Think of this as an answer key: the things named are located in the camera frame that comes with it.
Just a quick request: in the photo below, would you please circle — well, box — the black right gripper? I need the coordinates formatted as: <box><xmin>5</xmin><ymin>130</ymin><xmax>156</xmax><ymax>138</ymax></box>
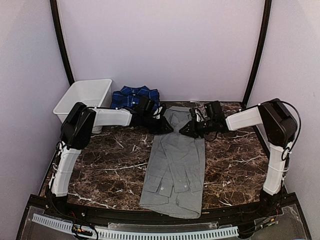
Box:
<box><xmin>179</xmin><ymin>117</ymin><xmax>216</xmax><ymax>138</ymax></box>

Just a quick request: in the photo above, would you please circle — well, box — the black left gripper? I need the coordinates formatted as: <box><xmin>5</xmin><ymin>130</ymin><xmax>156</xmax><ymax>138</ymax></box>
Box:
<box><xmin>142</xmin><ymin>113</ymin><xmax>174</xmax><ymax>135</ymax></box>

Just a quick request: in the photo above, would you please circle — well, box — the grey long sleeve shirt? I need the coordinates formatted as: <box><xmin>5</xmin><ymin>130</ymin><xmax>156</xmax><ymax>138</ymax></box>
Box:
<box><xmin>139</xmin><ymin>106</ymin><xmax>206</xmax><ymax>219</ymax></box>

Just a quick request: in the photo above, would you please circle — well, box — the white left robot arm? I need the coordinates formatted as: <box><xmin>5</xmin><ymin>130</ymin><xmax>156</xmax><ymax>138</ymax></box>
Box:
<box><xmin>48</xmin><ymin>97</ymin><xmax>173</xmax><ymax>197</ymax></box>

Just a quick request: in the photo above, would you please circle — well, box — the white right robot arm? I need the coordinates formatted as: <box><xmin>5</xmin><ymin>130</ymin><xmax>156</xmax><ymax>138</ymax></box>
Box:
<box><xmin>179</xmin><ymin>98</ymin><xmax>301</xmax><ymax>217</ymax></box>

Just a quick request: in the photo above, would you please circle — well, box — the blue plaid folded shirt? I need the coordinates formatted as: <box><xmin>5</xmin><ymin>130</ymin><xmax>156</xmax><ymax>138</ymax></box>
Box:
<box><xmin>110</xmin><ymin>86</ymin><xmax>160</xmax><ymax>111</ymax></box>

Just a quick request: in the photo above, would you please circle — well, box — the white plastic bin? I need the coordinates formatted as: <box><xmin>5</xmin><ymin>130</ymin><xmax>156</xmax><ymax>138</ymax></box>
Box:
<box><xmin>53</xmin><ymin>78</ymin><xmax>113</xmax><ymax>122</ymax></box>

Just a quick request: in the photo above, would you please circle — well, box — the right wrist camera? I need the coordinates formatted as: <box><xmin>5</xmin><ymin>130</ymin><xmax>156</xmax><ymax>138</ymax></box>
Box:
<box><xmin>189</xmin><ymin>107</ymin><xmax>205</xmax><ymax>122</ymax></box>

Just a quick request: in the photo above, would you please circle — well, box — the white slotted cable duct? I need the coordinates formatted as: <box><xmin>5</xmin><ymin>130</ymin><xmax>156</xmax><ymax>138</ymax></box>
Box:
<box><xmin>31</xmin><ymin>213</ymin><xmax>239</xmax><ymax>240</ymax></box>

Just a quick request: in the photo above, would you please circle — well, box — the black front rail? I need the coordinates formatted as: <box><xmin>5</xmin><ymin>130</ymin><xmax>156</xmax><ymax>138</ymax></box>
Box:
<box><xmin>29</xmin><ymin>193</ymin><xmax>298</xmax><ymax>227</ymax></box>

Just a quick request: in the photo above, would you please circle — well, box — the right black frame post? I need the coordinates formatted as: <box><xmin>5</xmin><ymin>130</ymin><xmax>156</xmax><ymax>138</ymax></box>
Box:
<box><xmin>241</xmin><ymin>0</ymin><xmax>272</xmax><ymax>108</ymax></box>

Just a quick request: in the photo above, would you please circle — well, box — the black frame post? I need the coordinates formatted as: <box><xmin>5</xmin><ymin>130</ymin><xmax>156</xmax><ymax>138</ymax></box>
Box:
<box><xmin>49</xmin><ymin>0</ymin><xmax>75</xmax><ymax>86</ymax></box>
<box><xmin>241</xmin><ymin>0</ymin><xmax>272</xmax><ymax>108</ymax></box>

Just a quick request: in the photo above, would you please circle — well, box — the left black frame post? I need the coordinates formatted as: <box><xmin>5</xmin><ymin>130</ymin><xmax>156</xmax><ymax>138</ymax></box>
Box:
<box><xmin>49</xmin><ymin>0</ymin><xmax>75</xmax><ymax>86</ymax></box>

